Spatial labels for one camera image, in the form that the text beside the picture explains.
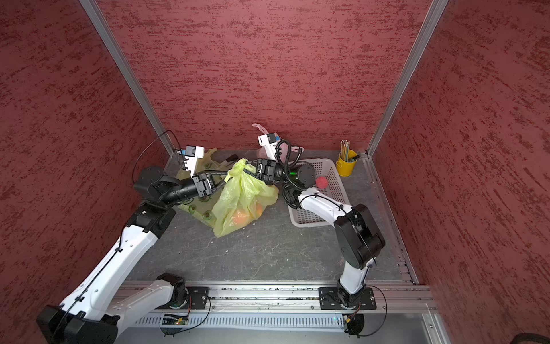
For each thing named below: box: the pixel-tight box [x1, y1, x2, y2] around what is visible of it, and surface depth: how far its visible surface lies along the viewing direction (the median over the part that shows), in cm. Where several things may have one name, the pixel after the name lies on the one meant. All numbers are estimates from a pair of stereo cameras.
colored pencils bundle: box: [340, 139, 351, 162], surface depth 105 cm
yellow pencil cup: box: [335, 149, 359, 178], surface depth 107 cm
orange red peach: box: [232, 209, 250, 228], surface depth 71 cm
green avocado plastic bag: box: [211, 157, 279, 238], surface depth 64 cm
